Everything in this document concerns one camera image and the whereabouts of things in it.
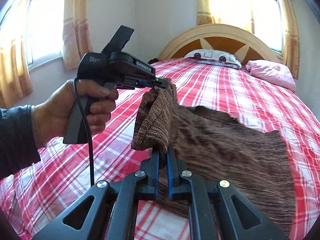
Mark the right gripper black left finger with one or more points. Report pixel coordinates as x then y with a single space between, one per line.
107 210

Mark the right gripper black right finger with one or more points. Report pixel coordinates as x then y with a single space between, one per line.
217 210

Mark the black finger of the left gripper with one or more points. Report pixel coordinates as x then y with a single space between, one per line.
156 82

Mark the brown knitted sweater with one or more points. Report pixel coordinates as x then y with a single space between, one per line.
217 146

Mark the person's left hand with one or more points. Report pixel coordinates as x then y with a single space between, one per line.
50 119

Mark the black item beside bed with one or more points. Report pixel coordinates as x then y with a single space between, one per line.
154 60

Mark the yellow side curtain near headboard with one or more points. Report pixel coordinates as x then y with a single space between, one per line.
75 35

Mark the white grey patterned pillow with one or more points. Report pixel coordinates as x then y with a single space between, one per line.
214 57

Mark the red white plaid bedsheet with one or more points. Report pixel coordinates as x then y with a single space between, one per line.
35 195

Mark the cream brown wooden headboard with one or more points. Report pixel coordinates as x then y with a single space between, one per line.
243 44

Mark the yellow side curtain near left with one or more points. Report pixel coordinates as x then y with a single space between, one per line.
15 78

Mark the yellow curtain left of headboard window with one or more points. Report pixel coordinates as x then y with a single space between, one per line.
236 13

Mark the yellow curtain of headboard window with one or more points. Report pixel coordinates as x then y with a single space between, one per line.
236 13
291 52

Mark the dark left jacket sleeve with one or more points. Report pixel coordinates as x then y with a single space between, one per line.
20 139

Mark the pink pillow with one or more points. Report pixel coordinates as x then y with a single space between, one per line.
272 72

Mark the window behind headboard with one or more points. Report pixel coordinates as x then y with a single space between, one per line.
268 24

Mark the yellow curtain right of headboard window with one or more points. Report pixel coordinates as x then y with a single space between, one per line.
291 52

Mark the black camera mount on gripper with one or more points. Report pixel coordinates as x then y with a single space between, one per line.
119 40

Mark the side wall window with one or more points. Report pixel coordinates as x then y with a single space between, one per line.
40 22

